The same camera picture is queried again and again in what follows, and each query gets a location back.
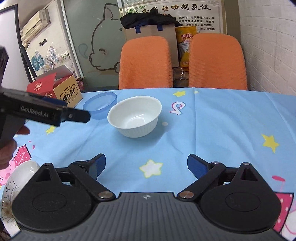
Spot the floral white oval plate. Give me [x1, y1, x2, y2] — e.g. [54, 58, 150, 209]
[1, 161, 40, 237]

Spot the red cracker box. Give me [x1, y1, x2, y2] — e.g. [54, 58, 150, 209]
[27, 65, 83, 108]

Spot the blue cartoon pig tablecloth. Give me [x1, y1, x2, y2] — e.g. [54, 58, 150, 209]
[1, 88, 295, 240]

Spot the brown paper bag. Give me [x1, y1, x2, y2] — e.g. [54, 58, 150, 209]
[124, 22, 180, 68]

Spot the frosted glass door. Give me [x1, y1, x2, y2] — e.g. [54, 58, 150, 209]
[61, 1, 125, 91]

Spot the black stand frame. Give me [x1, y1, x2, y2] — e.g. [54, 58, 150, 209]
[1, 4, 36, 91]

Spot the wall air conditioner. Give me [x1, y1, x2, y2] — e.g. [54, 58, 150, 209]
[20, 9, 51, 46]

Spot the black cloth on bag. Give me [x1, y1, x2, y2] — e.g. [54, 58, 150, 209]
[120, 9, 181, 29]

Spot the white framed text poster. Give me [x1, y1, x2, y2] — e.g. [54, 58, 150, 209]
[117, 0, 227, 34]

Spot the right orange chair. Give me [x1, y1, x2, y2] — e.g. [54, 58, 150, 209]
[189, 33, 248, 90]

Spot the yellow snack bag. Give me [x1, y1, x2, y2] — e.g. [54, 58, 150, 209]
[175, 26, 199, 69]

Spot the blue plastic bowl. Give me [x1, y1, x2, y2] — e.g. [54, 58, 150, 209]
[83, 92, 117, 120]

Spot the left orange chair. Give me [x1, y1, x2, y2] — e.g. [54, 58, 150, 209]
[118, 36, 173, 89]

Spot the white ceramic bowl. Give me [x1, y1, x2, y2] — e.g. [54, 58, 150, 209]
[107, 96, 162, 138]

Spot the person's left hand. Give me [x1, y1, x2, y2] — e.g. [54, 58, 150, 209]
[0, 126, 30, 170]

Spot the orange chair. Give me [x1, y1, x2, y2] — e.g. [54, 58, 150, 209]
[189, 33, 248, 90]
[118, 36, 173, 89]

